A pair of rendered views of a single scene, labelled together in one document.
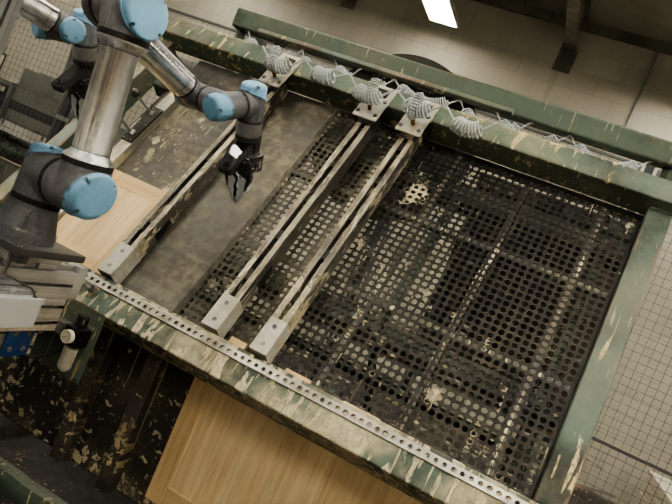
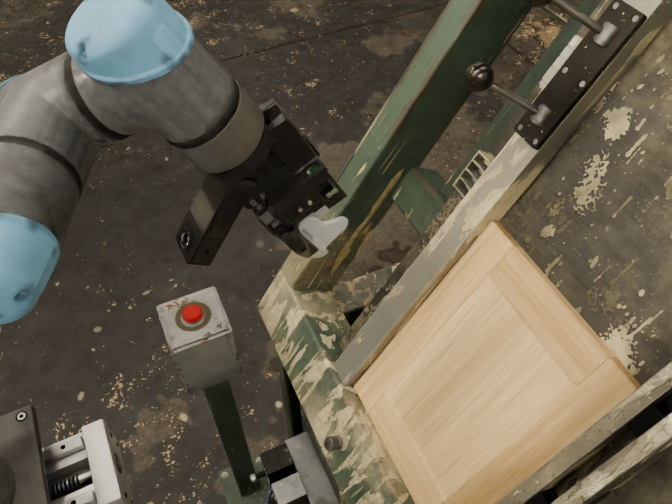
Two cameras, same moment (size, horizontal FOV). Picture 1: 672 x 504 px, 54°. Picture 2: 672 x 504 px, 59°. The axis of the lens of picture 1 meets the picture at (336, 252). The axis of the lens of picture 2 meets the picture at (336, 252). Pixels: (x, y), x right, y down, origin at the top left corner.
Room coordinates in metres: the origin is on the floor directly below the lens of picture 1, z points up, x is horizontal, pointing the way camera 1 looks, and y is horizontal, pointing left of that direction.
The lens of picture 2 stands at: (1.93, 0.64, 1.88)
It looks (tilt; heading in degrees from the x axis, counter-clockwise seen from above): 50 degrees down; 46
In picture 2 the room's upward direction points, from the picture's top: straight up
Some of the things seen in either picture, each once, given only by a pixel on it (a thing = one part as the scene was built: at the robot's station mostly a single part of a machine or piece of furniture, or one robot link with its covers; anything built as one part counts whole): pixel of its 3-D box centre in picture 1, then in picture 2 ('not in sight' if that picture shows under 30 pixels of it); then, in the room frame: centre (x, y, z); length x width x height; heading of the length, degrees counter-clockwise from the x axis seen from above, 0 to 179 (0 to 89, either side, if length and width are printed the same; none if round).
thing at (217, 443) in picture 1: (286, 488); not in sight; (2.08, -0.15, 0.52); 0.90 x 0.02 x 0.55; 71
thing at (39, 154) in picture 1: (49, 172); not in sight; (1.58, 0.71, 1.20); 0.13 x 0.12 x 0.14; 58
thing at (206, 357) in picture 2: not in sight; (201, 341); (2.18, 1.29, 0.84); 0.12 x 0.12 x 0.18; 71
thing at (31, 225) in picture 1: (29, 216); not in sight; (1.58, 0.72, 1.09); 0.15 x 0.15 x 0.10
